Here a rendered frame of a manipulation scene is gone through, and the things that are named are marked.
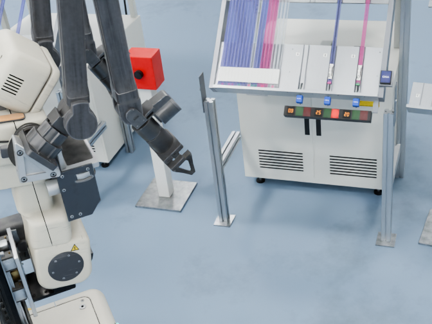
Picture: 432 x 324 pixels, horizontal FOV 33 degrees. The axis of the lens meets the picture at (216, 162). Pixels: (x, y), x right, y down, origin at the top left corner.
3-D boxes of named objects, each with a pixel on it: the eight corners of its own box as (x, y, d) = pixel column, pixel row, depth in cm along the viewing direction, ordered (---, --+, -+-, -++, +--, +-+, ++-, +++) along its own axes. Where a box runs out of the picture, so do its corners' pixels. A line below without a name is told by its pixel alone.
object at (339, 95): (378, 101, 278) (377, 96, 272) (217, 92, 300) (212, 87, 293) (379, 98, 278) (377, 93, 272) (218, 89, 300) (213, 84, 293)
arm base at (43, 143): (17, 132, 178) (26, 154, 169) (38, 107, 177) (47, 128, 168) (44, 149, 183) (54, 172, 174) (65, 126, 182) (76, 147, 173)
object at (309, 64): (378, 96, 276) (378, 94, 273) (216, 87, 297) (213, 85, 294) (384, 49, 279) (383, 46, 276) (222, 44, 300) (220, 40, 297)
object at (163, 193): (180, 212, 346) (155, 65, 304) (135, 207, 354) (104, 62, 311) (197, 184, 365) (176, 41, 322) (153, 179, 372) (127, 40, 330)
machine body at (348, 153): (389, 201, 335) (393, 82, 302) (245, 186, 358) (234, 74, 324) (405, 130, 386) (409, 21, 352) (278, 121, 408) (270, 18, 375)
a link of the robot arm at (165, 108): (113, 101, 183) (123, 116, 176) (146, 71, 182) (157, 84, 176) (142, 129, 190) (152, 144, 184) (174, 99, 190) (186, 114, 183)
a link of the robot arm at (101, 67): (83, 62, 219) (87, 69, 215) (101, 47, 219) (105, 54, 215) (98, 78, 223) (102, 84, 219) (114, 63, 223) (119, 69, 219)
